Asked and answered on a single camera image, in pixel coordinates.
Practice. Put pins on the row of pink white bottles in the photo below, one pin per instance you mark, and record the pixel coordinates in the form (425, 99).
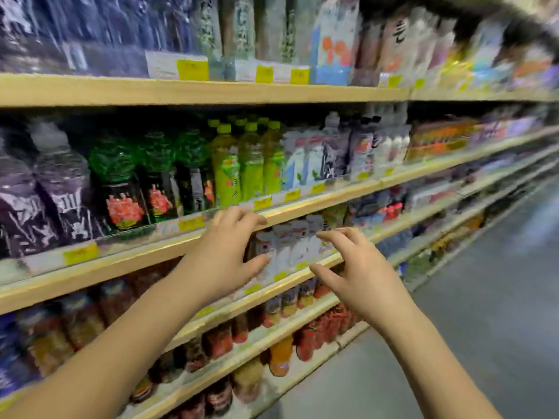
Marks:
(401, 43)

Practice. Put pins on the row of red green packets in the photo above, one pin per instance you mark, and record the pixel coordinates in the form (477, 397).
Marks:
(371, 211)

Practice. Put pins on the row of brown drink bottles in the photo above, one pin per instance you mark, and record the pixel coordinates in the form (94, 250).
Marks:
(209, 370)

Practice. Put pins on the row of lilac packets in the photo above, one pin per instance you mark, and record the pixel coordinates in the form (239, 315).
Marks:
(511, 124)

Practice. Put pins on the blue white drink carton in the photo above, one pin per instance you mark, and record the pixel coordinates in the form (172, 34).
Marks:
(334, 43)

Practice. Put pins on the row of yellow green tea bottles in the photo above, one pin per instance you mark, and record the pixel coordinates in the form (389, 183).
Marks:
(249, 165)

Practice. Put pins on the row of dark red juice bottles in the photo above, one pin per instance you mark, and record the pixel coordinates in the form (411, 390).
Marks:
(65, 322)

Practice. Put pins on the row of pale green bottles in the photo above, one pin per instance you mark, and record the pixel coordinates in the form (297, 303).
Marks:
(244, 26)

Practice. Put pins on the row of white blue bottles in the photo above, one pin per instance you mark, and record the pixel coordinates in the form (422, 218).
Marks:
(305, 157)

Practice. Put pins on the row of mixed colourful packets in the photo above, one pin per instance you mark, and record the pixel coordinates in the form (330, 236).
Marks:
(498, 61)

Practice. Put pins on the row of dark blue bottles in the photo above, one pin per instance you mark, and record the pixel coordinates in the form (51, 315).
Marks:
(87, 26)

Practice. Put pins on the orange juice bottle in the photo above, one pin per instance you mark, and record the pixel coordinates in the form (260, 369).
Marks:
(281, 355)

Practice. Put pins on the person's left hand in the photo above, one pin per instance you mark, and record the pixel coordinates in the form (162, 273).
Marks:
(214, 261)

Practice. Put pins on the beige store shelving unit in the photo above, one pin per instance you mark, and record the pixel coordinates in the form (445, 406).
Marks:
(131, 89)

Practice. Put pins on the person's right forearm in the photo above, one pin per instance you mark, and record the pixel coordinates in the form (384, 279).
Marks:
(432, 375)

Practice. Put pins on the row of orange cartons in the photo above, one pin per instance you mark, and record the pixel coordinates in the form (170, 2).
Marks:
(441, 137)

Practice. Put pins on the person's right hand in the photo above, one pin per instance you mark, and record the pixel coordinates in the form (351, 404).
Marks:
(371, 283)

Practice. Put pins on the row of green cap dark bottles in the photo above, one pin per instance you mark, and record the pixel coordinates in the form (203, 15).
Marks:
(153, 183)

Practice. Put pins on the row of white drink pouches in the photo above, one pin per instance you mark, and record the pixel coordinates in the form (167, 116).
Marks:
(290, 250)

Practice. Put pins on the row of dark cap white bottles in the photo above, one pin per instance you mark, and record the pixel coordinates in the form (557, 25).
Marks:
(380, 143)

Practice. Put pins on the row of small mixed bottles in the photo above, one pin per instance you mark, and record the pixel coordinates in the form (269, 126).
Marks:
(290, 301)

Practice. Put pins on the person's left thumb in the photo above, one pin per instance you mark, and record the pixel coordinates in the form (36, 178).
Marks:
(255, 264)

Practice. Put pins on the row of purple label bottles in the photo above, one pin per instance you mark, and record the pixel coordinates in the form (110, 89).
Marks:
(48, 191)

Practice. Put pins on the person's left forearm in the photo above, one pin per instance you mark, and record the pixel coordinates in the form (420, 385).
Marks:
(109, 357)

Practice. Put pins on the person's right thumb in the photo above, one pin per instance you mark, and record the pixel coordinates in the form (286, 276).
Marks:
(325, 274)

